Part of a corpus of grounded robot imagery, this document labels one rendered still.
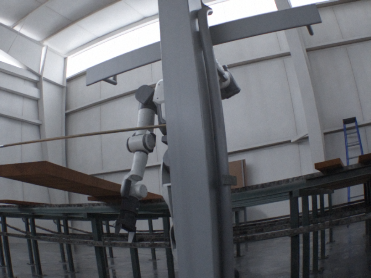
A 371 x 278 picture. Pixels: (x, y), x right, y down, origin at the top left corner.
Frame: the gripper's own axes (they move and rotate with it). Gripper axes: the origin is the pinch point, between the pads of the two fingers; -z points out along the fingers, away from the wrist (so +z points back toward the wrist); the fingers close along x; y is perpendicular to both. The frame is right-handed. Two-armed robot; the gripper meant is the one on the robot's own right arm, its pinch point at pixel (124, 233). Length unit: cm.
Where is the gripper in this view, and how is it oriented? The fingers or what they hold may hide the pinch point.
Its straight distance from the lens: 173.5
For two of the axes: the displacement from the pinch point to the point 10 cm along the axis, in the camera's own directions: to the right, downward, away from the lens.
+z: 1.6, -8.1, 5.6
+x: -4.8, -5.6, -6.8
